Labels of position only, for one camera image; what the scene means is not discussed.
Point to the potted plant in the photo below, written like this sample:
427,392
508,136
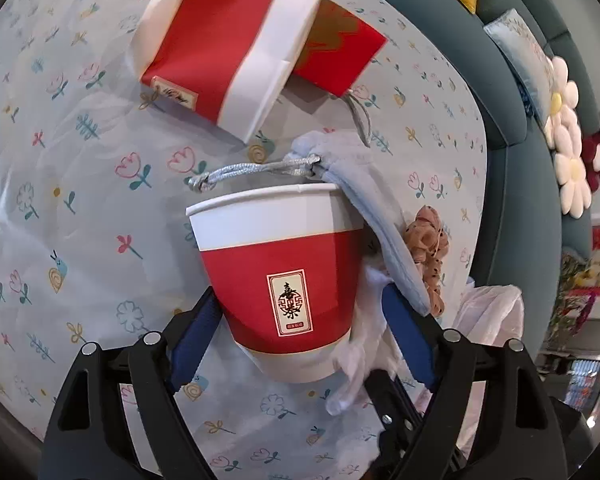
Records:
580,290

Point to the red paper bag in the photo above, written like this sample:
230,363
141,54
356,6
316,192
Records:
340,55

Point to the crushed red white paper cup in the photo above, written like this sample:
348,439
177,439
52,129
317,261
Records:
215,60

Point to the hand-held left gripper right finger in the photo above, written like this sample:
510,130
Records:
410,340

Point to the white daisy flower cushion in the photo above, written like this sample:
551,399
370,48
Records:
562,105
572,182

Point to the brown dotted scrunchie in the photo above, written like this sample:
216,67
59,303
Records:
430,240

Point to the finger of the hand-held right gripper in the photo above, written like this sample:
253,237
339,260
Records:
387,400

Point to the teal sectional sofa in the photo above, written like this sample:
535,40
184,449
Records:
530,185

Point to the floral printed tablecloth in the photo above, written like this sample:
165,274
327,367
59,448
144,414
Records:
80,160

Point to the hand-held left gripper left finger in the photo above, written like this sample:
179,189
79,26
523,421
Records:
195,340

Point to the light blue embroidered cushion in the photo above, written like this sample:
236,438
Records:
525,55

